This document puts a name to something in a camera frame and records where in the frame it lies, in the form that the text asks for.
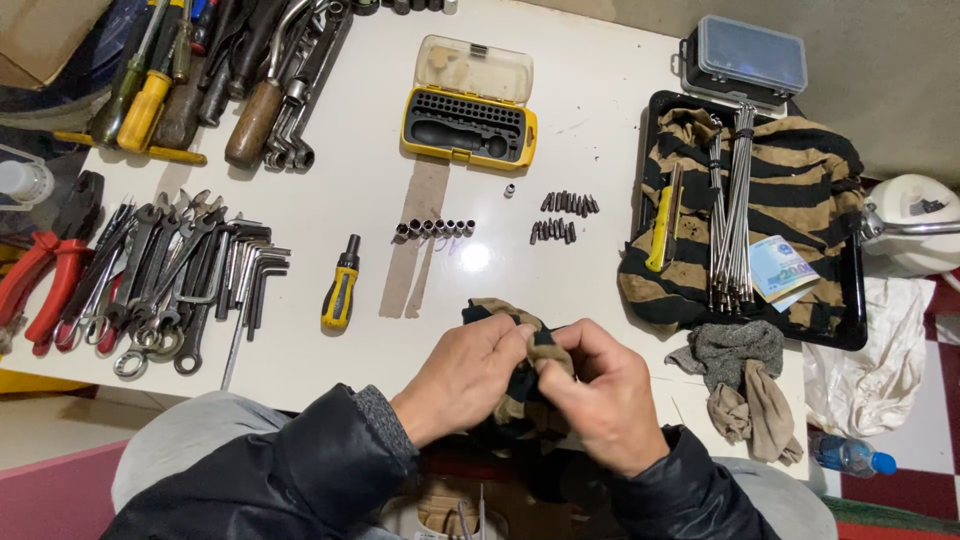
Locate person's left hand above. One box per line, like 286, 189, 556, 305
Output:
390, 313, 538, 450

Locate person's right hand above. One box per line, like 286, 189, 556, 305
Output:
534, 318, 671, 479

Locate small striped tan black cloth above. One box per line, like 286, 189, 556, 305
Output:
461, 297, 579, 445

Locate open cardboard carton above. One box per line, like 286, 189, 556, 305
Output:
378, 450, 605, 540

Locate grey knitted sock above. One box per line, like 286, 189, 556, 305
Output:
664, 320, 786, 393

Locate stubby yellow black screwdriver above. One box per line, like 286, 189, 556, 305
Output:
321, 234, 362, 331

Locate row of steel sockets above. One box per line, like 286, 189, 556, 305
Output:
393, 218, 477, 243

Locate beige sock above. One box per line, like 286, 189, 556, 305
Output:
706, 358, 805, 466

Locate short row of screwdriver bits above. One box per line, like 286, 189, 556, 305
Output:
528, 217, 579, 246

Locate yellow utility knife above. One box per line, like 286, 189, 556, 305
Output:
645, 161, 685, 273

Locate long row of screwdriver bits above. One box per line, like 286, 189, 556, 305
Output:
540, 191, 601, 219

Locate pale banknote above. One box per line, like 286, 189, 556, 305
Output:
768, 283, 820, 315

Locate blue green banknote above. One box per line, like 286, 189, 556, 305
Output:
747, 234, 821, 305

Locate group of black hex keys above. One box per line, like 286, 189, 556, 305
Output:
213, 217, 293, 392

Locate thick bundle of steel spokes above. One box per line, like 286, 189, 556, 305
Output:
718, 102, 758, 314

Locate thin bundle of steel spokes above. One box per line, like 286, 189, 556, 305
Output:
705, 116, 727, 312

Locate blue capped water bottle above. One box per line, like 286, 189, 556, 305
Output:
808, 431, 898, 480

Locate black plastic tray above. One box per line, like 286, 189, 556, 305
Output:
633, 90, 870, 352

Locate white plastic bag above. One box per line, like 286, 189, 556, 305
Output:
802, 276, 937, 440

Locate yellow bit set case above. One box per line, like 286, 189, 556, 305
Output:
399, 34, 539, 171

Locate person's grey trousers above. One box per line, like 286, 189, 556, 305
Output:
111, 390, 838, 540

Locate large striped tan black cloth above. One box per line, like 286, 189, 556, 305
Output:
617, 107, 866, 336

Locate green red floor mat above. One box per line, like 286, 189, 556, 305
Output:
821, 495, 960, 540

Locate pile of steel spanners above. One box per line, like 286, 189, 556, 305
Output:
52, 189, 230, 378

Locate white electric kettle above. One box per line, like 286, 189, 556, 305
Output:
860, 174, 960, 280

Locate yellow metal bar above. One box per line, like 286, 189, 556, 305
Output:
52, 131, 209, 168

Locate clear lid black parts box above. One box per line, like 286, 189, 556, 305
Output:
678, 15, 809, 115

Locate row of black sockets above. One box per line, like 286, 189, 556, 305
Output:
352, 0, 459, 17

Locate clear plastic bottle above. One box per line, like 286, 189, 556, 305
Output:
0, 146, 57, 213

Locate brown cardboard box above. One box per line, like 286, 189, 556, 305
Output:
0, 0, 114, 91

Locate heap of ring wrenches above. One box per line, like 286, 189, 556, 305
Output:
262, 0, 354, 172

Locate wooden handled tool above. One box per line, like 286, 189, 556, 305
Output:
224, 0, 313, 171

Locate pile of dark handled tools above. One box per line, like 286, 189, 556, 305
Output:
153, 0, 291, 151

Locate yellow handled screwdriver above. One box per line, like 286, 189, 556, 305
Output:
116, 0, 186, 155

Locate red handled pliers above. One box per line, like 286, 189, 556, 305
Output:
0, 231, 95, 358

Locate green handled screwdriver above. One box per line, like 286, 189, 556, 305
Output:
90, 0, 171, 150

